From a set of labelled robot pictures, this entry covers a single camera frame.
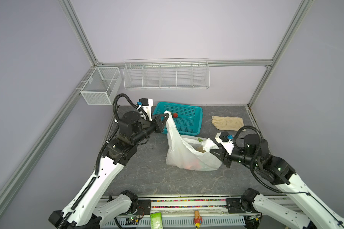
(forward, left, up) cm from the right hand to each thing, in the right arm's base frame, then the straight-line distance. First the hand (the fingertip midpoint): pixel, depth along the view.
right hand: (211, 148), depth 64 cm
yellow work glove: (+37, -23, -28) cm, 52 cm away
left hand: (+9, +19, +11) cm, 24 cm away
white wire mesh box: (+54, +70, -3) cm, 89 cm away
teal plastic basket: (+40, +7, -29) cm, 49 cm away
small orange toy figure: (-24, +6, -25) cm, 36 cm away
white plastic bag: (+1, +10, -6) cm, 11 cm away
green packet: (-25, +26, -25) cm, 44 cm away
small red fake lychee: (+43, +18, -26) cm, 54 cm away
